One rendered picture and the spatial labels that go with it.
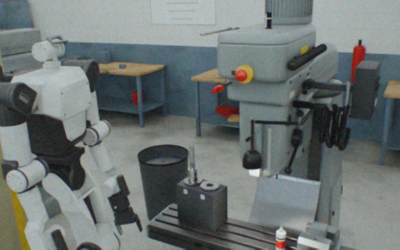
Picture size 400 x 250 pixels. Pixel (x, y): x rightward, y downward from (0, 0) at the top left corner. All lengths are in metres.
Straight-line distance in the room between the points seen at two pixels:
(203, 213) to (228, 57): 0.82
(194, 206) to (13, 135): 0.91
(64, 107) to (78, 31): 6.59
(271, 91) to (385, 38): 4.33
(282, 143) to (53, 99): 0.85
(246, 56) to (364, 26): 4.43
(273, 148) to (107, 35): 6.24
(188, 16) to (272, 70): 5.27
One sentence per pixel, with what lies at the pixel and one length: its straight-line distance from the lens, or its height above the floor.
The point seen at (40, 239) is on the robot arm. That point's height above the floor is 1.24.
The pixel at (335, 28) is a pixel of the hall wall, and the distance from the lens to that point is 5.80.
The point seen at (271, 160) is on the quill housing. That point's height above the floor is 1.40.
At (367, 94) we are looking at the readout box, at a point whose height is 1.62.
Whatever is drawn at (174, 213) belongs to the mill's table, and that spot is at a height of 0.96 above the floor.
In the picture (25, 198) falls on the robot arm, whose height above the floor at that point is 1.38.
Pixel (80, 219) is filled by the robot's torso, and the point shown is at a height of 1.18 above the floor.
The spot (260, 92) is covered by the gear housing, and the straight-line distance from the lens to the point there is 1.49.
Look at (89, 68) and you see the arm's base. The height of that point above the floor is 1.74.
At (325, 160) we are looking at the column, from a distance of 2.07.
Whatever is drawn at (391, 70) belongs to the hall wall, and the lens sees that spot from 5.77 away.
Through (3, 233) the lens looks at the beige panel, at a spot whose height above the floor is 0.58.
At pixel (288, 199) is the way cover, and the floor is 1.02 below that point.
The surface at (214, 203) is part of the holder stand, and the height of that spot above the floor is 1.11.
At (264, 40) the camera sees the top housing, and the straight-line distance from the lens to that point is 1.35.
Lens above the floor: 2.03
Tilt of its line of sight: 18 degrees down
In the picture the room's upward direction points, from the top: 2 degrees counter-clockwise
